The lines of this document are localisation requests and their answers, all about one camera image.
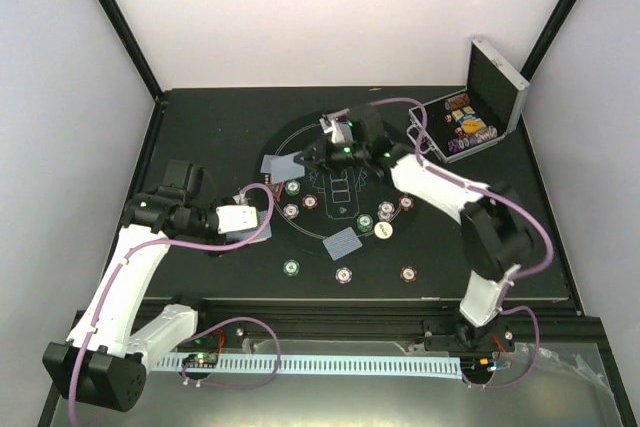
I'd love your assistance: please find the green chips seat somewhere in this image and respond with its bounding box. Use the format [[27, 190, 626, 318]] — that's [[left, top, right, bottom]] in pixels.
[[357, 214, 374, 233], [284, 180, 301, 196]]

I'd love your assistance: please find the brown chips seat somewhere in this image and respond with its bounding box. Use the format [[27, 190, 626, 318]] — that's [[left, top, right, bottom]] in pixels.
[[302, 195, 318, 209], [399, 196, 414, 211]]

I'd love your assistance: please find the dealt card seat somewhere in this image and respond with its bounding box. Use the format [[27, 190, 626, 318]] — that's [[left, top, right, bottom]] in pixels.
[[260, 155, 280, 174], [322, 227, 363, 261]]

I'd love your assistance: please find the blue chips seat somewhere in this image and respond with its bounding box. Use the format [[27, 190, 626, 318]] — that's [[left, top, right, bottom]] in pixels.
[[377, 201, 395, 222], [282, 204, 299, 219]]

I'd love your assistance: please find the dealt card bottom seat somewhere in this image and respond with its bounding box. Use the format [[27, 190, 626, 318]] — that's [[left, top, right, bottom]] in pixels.
[[322, 227, 363, 261]]

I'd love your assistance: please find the white dealer button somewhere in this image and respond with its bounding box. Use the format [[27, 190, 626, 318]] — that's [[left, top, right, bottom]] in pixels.
[[373, 221, 394, 240]]

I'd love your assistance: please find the green chip stack front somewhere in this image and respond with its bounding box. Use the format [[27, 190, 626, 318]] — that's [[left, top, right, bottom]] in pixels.
[[282, 259, 300, 277]]

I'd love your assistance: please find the blue chip stack front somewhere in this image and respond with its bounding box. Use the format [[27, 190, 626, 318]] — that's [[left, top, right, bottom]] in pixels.
[[335, 267, 353, 284]]

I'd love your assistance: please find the brown chip stack front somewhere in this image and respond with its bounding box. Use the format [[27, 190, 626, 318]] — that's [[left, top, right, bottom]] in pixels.
[[400, 266, 417, 283]]

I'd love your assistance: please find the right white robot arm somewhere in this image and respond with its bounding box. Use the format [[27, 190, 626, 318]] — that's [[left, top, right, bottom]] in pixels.
[[294, 103, 533, 351]]

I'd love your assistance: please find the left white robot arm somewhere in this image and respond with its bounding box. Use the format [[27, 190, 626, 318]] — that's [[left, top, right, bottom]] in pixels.
[[42, 161, 218, 412]]

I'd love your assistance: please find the red triangle marker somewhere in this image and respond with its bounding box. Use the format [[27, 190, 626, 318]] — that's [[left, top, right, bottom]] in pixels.
[[268, 183, 284, 199]]

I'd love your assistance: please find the round black poker mat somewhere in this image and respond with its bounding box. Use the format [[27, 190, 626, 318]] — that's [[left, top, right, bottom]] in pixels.
[[258, 113, 423, 256]]

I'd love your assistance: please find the purple chip row in case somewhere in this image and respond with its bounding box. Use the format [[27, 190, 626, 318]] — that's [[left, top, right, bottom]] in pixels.
[[448, 137, 471, 155]]

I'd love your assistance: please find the blue playing card box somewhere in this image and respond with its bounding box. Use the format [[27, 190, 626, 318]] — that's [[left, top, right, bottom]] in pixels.
[[451, 106, 487, 134]]

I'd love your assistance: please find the orange chip row in case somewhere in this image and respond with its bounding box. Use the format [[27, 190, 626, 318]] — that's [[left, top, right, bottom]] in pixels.
[[445, 93, 471, 111]]

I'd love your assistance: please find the orange big blind button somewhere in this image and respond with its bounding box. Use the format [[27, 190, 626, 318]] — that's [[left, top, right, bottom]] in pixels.
[[462, 119, 480, 132]]

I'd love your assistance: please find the aluminium poker case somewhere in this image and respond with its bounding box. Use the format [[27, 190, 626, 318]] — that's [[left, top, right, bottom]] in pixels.
[[406, 38, 530, 163]]

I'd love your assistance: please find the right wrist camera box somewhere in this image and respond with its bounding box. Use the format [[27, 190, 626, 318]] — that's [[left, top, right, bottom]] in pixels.
[[319, 116, 353, 144]]

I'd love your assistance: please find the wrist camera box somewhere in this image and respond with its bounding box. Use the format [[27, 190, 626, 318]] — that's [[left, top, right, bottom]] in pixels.
[[215, 205, 259, 234], [319, 116, 353, 144]]

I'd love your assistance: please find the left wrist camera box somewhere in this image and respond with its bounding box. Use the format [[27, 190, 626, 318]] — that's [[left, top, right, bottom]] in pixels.
[[215, 205, 259, 234]]

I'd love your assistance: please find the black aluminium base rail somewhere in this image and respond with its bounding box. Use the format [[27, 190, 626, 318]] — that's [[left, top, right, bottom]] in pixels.
[[195, 298, 609, 349]]

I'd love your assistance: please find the white slotted cable duct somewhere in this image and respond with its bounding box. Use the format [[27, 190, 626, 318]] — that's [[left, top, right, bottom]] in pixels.
[[154, 352, 462, 380]]

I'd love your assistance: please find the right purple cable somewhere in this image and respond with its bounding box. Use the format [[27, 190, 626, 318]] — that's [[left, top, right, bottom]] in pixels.
[[327, 96, 556, 391]]

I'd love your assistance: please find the purple cable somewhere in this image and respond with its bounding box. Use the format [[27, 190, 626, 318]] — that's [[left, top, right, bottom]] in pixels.
[[67, 184, 281, 427], [327, 96, 556, 391]]

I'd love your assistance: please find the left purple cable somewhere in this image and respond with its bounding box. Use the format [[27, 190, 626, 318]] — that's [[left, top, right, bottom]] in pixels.
[[67, 184, 281, 427]]

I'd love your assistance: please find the left black frame post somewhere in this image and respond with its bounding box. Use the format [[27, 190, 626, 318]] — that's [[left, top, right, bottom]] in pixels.
[[97, 0, 163, 100]]

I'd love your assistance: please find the black frame post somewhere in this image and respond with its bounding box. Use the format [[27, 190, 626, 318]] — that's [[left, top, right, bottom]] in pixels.
[[520, 0, 578, 81], [97, 0, 163, 100]]

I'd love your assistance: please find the right black frame post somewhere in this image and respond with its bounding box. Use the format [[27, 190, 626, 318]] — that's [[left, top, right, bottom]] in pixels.
[[520, 0, 578, 81]]

